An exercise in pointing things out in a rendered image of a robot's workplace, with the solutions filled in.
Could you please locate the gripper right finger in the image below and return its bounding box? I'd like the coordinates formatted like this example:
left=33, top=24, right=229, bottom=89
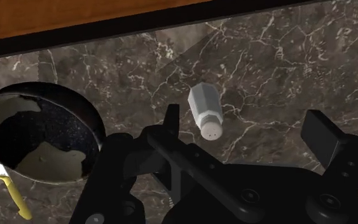
left=300, top=109, right=358, bottom=224

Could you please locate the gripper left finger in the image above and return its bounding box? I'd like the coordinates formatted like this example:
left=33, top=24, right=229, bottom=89
left=69, top=104, right=265, bottom=224

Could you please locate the black speckled pan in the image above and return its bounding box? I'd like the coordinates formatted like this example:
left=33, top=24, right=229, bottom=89
left=0, top=81, right=107, bottom=186

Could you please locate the white salt shaker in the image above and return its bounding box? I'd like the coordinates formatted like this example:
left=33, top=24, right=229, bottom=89
left=187, top=81, right=224, bottom=141

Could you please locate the yellow handled knife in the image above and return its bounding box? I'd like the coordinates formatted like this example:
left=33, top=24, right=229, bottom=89
left=0, top=144, right=34, bottom=221

